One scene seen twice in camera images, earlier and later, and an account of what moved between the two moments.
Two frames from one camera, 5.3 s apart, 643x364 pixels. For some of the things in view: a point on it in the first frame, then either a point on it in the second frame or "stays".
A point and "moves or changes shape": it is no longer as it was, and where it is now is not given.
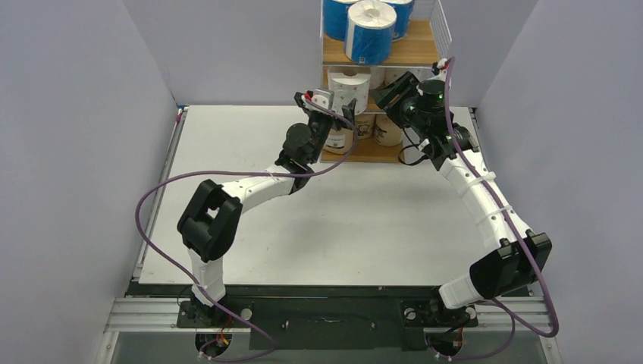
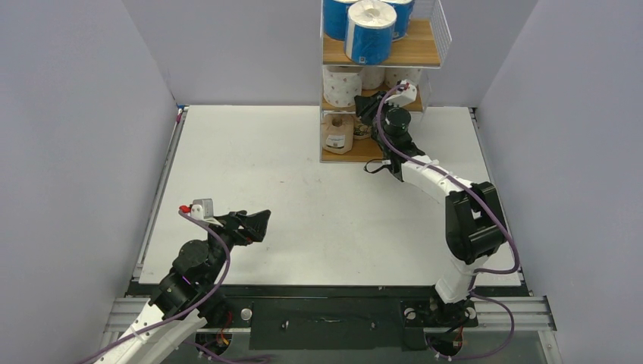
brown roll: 365,125 stays
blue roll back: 369,32 stays
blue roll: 403,10 stays
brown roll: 339,142 stays
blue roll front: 336,19 stays
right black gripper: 396,91 -> 368,108
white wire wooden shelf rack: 365,45 stays
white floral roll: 346,88 moves or changes shape
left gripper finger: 301,101 -> 256,225
